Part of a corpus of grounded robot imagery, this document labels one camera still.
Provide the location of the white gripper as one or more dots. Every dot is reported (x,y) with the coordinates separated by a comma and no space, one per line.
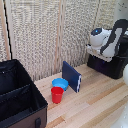
(99,54)

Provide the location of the dark blue book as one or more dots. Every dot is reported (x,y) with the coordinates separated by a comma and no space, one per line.
(71,76)

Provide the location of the blue bowl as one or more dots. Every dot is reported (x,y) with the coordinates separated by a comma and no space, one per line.
(60,83)

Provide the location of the red plastic cup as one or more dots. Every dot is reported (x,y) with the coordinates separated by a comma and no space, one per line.
(57,95)

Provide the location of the woven bamboo screen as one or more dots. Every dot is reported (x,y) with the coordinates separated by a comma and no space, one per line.
(40,33)

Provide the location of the black fabric suitcase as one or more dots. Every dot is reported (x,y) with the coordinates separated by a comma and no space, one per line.
(18,96)

